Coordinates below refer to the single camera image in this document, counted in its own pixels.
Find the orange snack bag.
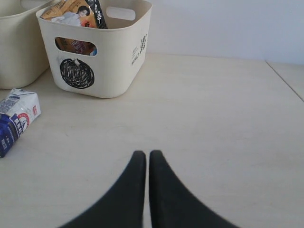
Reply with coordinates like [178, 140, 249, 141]
[41, 0, 108, 56]

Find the blue white milk carton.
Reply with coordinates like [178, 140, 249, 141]
[0, 88, 41, 158]

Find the cream bin circle mark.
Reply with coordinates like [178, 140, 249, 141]
[36, 0, 152, 98]

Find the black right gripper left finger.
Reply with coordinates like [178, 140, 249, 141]
[62, 151, 146, 228]

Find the cream bin square mark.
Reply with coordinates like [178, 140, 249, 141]
[0, 0, 56, 89]

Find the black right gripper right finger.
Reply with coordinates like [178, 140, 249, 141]
[149, 150, 237, 228]

